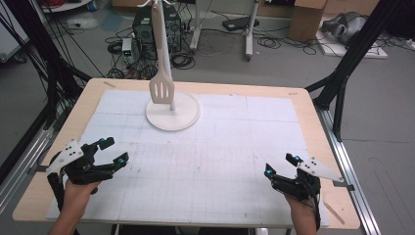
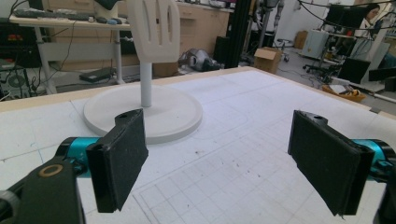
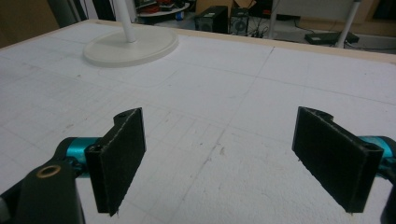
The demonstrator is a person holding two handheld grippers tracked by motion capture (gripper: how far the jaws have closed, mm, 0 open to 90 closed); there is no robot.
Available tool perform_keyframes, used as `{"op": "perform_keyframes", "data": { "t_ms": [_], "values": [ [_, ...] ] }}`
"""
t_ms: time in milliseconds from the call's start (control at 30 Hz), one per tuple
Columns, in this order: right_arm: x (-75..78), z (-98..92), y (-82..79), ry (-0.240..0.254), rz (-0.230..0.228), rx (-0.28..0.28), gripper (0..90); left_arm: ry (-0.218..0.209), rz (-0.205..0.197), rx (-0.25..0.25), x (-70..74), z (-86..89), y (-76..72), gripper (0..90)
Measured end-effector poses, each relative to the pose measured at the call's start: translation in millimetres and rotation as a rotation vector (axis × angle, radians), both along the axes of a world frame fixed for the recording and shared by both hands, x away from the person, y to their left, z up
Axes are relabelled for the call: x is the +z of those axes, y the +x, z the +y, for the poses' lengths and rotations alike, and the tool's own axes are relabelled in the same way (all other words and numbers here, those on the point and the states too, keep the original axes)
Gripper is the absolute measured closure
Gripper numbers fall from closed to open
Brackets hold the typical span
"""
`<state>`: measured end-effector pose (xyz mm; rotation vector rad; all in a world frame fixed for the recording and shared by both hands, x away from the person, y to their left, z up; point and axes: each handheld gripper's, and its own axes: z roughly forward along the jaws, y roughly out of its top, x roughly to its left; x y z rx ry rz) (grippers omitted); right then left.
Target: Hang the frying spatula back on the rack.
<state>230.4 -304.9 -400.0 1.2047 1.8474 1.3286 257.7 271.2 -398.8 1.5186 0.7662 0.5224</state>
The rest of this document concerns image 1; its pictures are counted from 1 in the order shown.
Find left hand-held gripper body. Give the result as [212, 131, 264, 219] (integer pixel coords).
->
[45, 139, 115, 187]

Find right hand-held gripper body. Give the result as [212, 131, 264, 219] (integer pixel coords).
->
[269, 157, 345, 203]

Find white hook stand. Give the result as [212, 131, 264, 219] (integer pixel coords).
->
[135, 0, 202, 132]

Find beige slotted spatula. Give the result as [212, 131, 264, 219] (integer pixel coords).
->
[148, 0, 176, 106]

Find person's right hand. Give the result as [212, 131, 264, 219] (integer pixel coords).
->
[284, 193, 320, 217]

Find person's left hand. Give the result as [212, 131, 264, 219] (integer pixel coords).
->
[62, 178, 103, 213]

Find thin wooden stick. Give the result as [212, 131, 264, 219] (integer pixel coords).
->
[322, 200, 346, 226]

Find white grid mat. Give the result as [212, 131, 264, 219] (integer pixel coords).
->
[45, 88, 331, 229]

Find small white power supply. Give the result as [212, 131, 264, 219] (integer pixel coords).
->
[120, 37, 134, 65]

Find black computer tower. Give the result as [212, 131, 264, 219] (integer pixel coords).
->
[131, 4, 183, 54]

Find white foam board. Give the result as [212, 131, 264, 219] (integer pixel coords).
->
[315, 19, 390, 60]

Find white metal stand leg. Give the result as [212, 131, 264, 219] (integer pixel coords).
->
[189, 0, 204, 52]
[245, 0, 261, 62]

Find cardboard box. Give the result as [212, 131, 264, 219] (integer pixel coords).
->
[288, 0, 329, 43]

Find grey vacuum cleaner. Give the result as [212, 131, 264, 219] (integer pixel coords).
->
[320, 11, 368, 45]

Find black flat device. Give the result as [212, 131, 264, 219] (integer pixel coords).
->
[221, 16, 261, 32]

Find aluminium rail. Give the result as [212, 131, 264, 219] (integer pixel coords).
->
[0, 126, 55, 213]
[316, 107, 382, 235]

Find black metal frame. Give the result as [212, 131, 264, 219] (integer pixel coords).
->
[0, 0, 93, 131]
[304, 0, 406, 143]

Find black coiled floor cable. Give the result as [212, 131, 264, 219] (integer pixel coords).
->
[170, 53, 196, 71]

